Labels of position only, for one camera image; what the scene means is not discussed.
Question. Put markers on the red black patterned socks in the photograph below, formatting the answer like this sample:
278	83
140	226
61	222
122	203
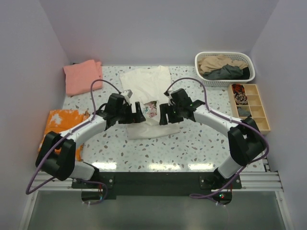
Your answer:
238	89

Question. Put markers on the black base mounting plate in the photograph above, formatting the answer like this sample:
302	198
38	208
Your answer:
150	184

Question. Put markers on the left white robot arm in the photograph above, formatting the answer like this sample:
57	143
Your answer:
57	154

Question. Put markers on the black white patterned socks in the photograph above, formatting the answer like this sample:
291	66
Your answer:
241	99

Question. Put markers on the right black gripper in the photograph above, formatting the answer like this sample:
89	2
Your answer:
171	117

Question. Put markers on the dark grey socks in tray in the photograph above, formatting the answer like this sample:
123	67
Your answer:
243	112

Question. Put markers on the aluminium rail frame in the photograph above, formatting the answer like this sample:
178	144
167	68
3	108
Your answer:
258	205

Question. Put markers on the wooden compartment organizer tray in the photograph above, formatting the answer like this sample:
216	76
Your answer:
254	105

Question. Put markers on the white floral print t-shirt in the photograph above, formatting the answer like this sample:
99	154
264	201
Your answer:
148	87

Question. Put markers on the beige garment in basket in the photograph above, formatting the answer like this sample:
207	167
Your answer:
211	63

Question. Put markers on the dark grey garment in basket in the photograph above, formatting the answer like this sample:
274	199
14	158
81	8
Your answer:
228	72

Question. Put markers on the folded pink t-shirt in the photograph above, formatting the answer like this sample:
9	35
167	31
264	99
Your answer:
79	77

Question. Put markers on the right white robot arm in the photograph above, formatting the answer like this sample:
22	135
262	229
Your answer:
244	138

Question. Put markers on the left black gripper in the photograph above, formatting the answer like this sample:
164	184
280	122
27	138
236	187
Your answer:
131	117

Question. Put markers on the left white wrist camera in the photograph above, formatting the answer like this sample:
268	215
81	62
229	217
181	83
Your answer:
127	94

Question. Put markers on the white plastic laundry basket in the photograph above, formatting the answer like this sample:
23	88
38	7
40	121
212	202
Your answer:
232	55

